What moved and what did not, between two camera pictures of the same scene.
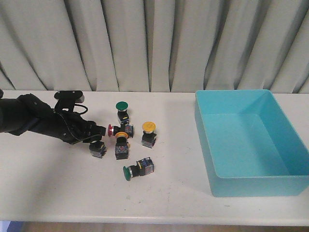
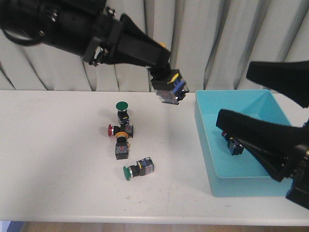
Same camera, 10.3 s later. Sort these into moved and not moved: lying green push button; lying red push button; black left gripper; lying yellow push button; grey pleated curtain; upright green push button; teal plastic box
Moved: black left gripper
Not moved: lying red push button; upright green push button; teal plastic box; lying green push button; lying yellow push button; grey pleated curtain
